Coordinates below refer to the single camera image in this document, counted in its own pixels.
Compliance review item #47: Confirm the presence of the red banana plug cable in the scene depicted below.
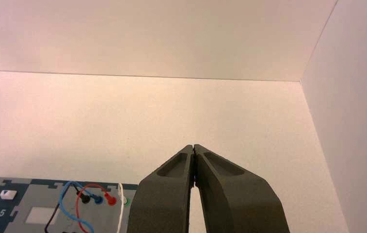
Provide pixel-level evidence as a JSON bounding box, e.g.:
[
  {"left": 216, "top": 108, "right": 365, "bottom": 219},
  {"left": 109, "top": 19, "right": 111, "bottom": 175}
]
[{"left": 75, "top": 183, "right": 118, "bottom": 233}]

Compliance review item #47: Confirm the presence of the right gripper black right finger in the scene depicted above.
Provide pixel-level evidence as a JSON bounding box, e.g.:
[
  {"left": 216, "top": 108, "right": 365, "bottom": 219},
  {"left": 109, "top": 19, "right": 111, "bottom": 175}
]
[{"left": 194, "top": 144, "right": 290, "bottom": 233}]

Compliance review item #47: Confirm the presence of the blue banana plug cable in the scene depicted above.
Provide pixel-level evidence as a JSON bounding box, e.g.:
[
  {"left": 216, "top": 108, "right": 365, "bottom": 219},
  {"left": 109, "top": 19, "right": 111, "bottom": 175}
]
[{"left": 58, "top": 181, "right": 104, "bottom": 233}]

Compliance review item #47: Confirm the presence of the white slider block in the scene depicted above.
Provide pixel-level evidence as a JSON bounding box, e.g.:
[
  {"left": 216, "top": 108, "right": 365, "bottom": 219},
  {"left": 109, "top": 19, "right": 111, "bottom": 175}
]
[{"left": 0, "top": 189, "right": 17, "bottom": 200}]

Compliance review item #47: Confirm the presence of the white banana plug cable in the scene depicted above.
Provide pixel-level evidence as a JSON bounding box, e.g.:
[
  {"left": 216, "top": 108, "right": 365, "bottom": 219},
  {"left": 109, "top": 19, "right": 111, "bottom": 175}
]
[{"left": 116, "top": 183, "right": 125, "bottom": 233}]

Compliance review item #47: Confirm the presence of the grey and blue task board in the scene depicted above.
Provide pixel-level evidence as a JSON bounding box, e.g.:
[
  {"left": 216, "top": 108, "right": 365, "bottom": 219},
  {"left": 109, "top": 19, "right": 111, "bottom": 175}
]
[{"left": 0, "top": 176, "right": 139, "bottom": 233}]

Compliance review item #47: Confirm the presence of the black banana plug cable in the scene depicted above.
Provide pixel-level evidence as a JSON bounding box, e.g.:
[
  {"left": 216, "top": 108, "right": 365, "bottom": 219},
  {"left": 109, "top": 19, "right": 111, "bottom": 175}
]
[{"left": 44, "top": 184, "right": 91, "bottom": 233}]

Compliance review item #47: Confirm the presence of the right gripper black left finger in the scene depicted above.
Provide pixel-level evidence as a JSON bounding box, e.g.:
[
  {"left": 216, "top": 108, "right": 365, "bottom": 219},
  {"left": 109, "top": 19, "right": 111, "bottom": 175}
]
[{"left": 127, "top": 144, "right": 194, "bottom": 233}]

